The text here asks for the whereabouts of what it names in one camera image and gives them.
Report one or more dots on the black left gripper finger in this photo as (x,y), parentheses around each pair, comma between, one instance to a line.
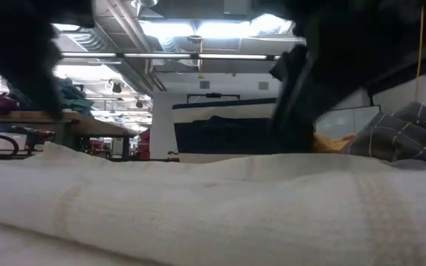
(50,96)

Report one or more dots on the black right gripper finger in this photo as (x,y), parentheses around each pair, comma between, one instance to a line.
(305,122)
(281,111)

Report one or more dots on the orange towel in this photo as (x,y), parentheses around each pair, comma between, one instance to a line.
(327,146)

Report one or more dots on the navy white striped fabric basket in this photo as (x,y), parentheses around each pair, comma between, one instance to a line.
(216,136)

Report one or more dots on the white checked towel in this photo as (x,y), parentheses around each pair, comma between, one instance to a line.
(198,207)

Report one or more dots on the grey checked towel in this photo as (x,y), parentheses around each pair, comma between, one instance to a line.
(401,136)

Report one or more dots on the wooden workbench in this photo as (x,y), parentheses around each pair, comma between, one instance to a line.
(20,115)

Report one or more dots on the red tool under workbench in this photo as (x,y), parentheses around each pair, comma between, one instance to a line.
(43,137)

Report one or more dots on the glass partition panel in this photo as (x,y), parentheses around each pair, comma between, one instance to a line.
(350,118)

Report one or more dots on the dark purple bag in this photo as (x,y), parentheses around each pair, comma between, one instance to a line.
(2,104)

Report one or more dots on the black overhead bar stand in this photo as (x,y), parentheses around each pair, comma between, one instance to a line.
(213,95)

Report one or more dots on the red cabinet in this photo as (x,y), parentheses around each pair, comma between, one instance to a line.
(144,146)

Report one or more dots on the long ceiling light bar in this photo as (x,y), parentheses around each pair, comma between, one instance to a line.
(161,55)

